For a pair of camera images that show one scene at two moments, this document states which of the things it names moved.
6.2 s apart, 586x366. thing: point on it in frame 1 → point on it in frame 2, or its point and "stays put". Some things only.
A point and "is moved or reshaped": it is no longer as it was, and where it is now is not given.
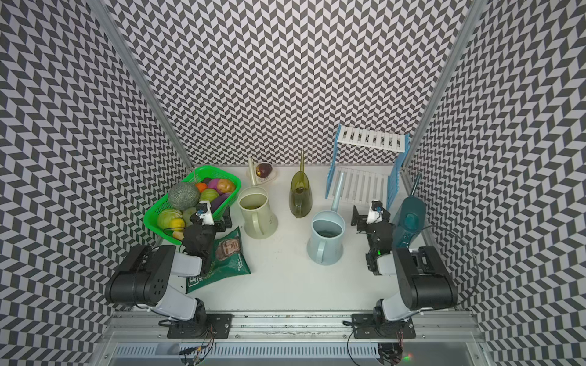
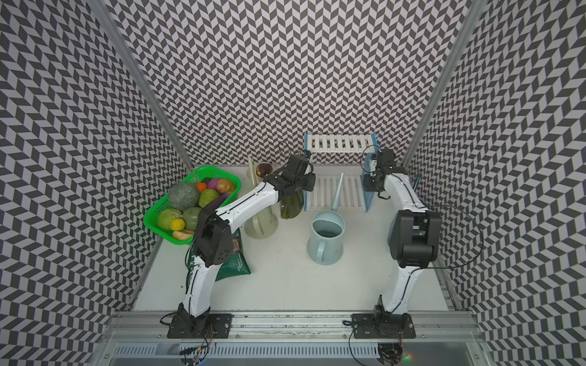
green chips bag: [228, 261] stays put
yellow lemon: [178, 223] stays put
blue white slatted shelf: [371, 161] is moved or reshaped
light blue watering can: [327, 229] stays put
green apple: [186, 215] stays put
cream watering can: [259, 221] stays put
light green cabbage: [209, 194] stays put
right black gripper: [361, 219] → [367, 184]
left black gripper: [226, 220] → [310, 181]
